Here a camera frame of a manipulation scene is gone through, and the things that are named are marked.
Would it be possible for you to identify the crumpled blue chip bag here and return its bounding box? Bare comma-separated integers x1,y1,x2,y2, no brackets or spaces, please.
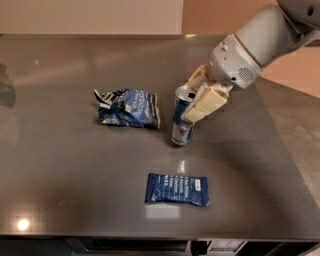
94,88,161,129

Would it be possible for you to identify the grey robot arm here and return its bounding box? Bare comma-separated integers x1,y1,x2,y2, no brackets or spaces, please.
182,0,320,123

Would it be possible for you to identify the black appliance under table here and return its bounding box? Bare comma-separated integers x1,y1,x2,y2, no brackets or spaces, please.
65,238,319,256

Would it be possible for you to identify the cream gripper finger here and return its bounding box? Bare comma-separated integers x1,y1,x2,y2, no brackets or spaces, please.
185,64,214,90
182,82,233,123

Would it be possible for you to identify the blue rxbar blueberry wrapper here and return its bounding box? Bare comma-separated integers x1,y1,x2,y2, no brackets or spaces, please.
145,173,210,207

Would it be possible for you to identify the blue silver redbull can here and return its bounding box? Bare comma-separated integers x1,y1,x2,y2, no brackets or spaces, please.
171,86,195,146

